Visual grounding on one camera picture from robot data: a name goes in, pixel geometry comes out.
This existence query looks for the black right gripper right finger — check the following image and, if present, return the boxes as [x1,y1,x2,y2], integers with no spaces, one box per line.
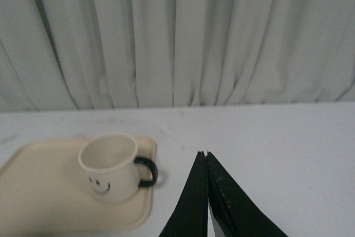
[205,152,289,237]

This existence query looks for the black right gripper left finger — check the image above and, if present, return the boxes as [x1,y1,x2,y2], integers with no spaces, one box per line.
[160,152,208,236]

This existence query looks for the cream mug with black handle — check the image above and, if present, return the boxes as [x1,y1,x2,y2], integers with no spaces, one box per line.
[78,133,159,203]

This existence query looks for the beige rectangular plastic tray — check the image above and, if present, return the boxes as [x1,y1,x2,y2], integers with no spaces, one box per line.
[1,138,153,236]

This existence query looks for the grey-white pleated curtain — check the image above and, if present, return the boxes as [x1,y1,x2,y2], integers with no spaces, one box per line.
[1,0,354,112]

